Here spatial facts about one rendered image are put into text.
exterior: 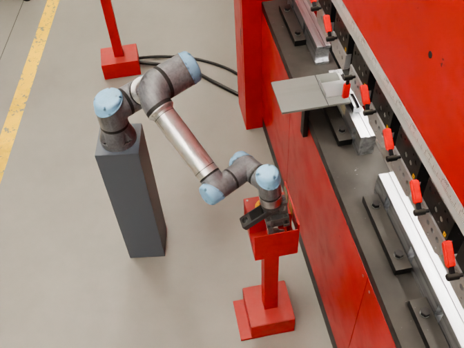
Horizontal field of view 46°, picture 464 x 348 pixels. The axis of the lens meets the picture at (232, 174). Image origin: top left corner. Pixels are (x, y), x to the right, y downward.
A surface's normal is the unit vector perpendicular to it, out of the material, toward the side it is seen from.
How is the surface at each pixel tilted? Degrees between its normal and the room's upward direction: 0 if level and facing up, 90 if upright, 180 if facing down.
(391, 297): 0
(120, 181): 90
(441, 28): 90
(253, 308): 0
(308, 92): 0
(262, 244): 90
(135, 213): 90
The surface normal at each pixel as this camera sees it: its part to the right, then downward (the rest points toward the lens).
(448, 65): -0.98, 0.17
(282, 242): 0.18, 0.74
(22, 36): -0.04, -0.65
